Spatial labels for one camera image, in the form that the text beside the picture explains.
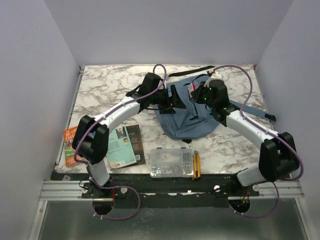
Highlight clear plastic screw box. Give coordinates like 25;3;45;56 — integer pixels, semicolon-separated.
149;148;194;178

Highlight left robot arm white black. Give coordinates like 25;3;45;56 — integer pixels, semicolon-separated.
72;72;186;198

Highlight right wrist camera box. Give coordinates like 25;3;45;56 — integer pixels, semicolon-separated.
208;70;223;82

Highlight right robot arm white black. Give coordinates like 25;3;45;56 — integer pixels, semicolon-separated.
190;79;301;196

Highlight aluminium rail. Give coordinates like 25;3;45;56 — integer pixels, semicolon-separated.
39;180;305;201

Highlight yellow utility knife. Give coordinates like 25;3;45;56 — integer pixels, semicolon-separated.
192;150;201;181

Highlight black mounting base plate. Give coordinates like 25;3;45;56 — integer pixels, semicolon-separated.
50;172;261;212

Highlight orange treehouse book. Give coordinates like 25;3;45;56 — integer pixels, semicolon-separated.
63;126;78;167

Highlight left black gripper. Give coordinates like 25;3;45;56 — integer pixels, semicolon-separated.
149;84;186;115

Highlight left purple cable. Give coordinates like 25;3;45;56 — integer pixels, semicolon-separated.
73;64;168;221

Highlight blue student backpack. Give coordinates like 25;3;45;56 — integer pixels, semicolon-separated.
153;65;277;144

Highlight teal paperback book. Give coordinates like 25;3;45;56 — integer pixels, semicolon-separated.
106;126;137;170

